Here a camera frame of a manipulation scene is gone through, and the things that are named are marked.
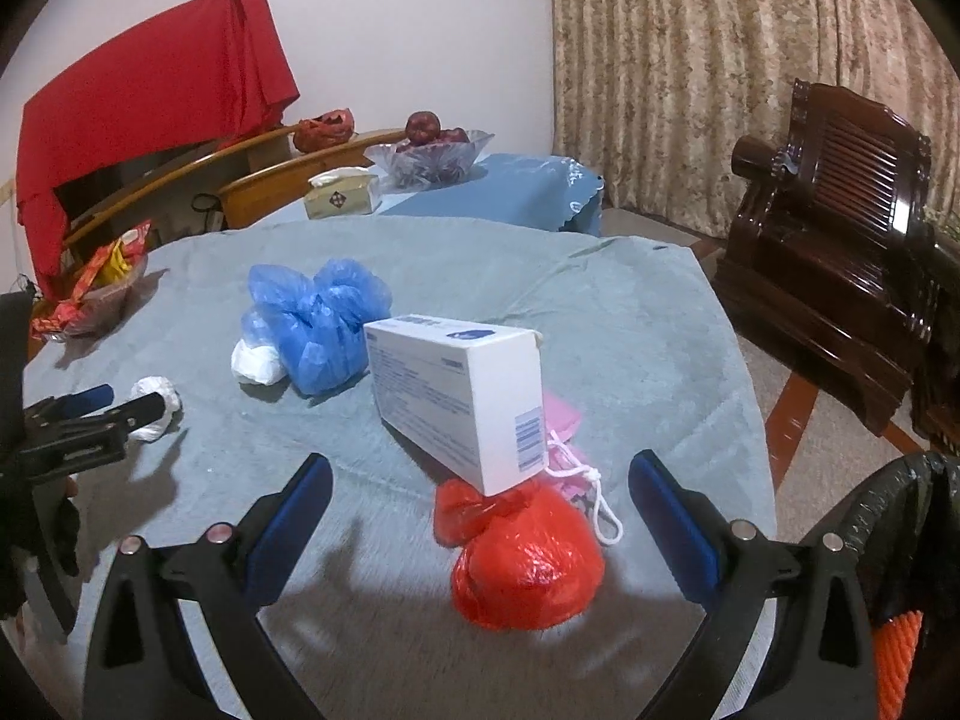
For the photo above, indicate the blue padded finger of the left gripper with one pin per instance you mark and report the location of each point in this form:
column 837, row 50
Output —
column 82, row 398

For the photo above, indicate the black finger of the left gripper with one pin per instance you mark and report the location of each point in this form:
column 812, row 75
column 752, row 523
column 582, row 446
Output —
column 64, row 448

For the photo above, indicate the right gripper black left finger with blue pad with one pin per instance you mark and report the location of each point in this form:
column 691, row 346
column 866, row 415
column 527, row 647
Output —
column 141, row 663

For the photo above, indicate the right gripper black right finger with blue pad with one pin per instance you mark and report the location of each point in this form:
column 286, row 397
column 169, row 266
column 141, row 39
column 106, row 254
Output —
column 819, row 663

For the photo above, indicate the blue plastic bag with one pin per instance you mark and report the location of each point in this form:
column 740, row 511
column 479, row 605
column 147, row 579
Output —
column 316, row 323

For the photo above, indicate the red plastic bag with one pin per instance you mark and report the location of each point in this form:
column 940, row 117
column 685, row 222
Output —
column 527, row 558

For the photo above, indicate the white cardboard box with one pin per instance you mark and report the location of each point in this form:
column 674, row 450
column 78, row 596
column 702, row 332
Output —
column 469, row 394

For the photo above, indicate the pink face mask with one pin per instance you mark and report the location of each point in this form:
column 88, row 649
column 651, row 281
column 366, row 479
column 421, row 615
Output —
column 573, row 476

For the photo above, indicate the black trash bag bin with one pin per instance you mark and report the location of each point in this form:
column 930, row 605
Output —
column 902, row 525

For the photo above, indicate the orange mesh net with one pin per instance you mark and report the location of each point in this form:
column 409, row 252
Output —
column 895, row 644

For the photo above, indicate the snack dish with red wrappers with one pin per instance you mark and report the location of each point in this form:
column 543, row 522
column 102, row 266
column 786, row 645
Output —
column 101, row 291

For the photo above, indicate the white paper wad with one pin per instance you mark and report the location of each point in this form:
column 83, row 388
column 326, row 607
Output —
column 257, row 364

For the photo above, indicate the grey green tablecloth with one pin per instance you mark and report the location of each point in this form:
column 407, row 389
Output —
column 486, row 319

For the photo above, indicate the tissue box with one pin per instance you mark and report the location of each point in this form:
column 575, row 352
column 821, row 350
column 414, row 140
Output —
column 339, row 192

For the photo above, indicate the red cloth cover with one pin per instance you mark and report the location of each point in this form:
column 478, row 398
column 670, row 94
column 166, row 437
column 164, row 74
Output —
column 204, row 70

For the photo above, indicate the red bag on cabinet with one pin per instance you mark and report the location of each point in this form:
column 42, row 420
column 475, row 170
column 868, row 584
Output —
column 334, row 127

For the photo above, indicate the dark wooden armchair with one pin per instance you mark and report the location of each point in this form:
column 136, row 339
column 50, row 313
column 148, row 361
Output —
column 830, row 258

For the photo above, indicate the glass fruit bowl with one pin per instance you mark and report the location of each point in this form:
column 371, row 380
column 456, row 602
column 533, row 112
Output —
column 437, row 164

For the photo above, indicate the red apple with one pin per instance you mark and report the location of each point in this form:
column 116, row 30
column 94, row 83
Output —
column 422, row 127

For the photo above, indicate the blue table cover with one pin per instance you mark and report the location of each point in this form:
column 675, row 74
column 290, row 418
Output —
column 552, row 194

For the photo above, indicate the beige patterned curtain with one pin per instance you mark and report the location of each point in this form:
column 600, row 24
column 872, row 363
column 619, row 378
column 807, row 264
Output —
column 654, row 94

